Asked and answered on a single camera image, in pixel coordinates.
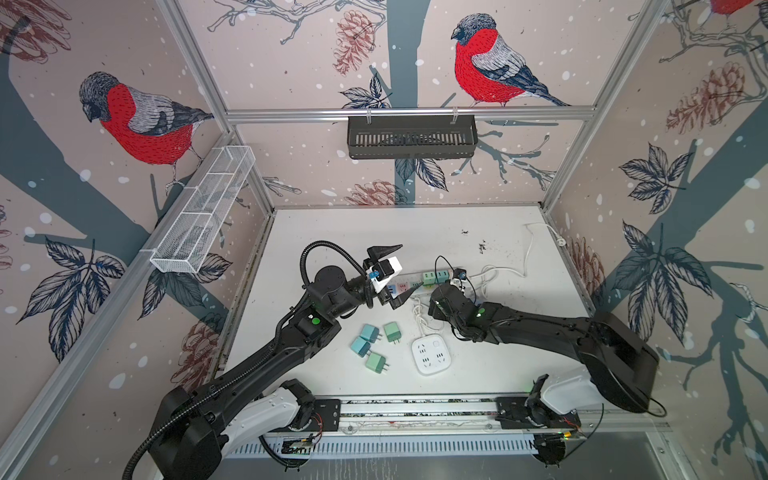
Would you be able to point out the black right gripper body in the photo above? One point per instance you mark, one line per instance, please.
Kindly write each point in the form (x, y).
(436, 311)

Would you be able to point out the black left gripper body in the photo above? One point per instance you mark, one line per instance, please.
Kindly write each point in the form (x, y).
(383, 297)

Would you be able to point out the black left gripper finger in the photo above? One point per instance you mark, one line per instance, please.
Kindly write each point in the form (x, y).
(377, 253)
(401, 297)

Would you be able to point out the white multicolour power strip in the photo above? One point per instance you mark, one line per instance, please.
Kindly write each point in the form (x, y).
(424, 293)

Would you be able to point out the green charger plug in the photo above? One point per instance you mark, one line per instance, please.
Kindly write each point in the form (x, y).
(376, 363)
(392, 332)
(429, 278)

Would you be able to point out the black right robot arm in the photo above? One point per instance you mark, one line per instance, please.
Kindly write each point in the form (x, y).
(616, 365)

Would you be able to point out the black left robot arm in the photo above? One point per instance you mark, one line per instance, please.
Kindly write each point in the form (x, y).
(189, 435)

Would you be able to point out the green charger plug bottom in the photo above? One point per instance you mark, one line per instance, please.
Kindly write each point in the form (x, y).
(376, 363)

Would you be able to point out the white square socket cube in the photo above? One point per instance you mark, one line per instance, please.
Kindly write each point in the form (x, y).
(431, 354)

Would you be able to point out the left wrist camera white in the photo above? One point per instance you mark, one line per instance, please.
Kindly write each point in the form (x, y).
(381, 273)

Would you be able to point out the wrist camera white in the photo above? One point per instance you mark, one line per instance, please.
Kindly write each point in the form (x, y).
(459, 276)
(381, 273)

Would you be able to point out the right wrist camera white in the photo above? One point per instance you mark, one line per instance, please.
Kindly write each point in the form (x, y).
(459, 276)

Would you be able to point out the black wall shelf basket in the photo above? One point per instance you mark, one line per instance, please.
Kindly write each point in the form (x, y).
(412, 137)

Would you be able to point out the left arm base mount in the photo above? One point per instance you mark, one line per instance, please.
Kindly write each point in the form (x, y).
(323, 416)

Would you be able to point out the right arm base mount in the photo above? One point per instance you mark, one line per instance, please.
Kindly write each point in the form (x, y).
(517, 413)

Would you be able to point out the white wire mesh shelf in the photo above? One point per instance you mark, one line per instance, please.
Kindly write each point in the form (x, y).
(193, 232)

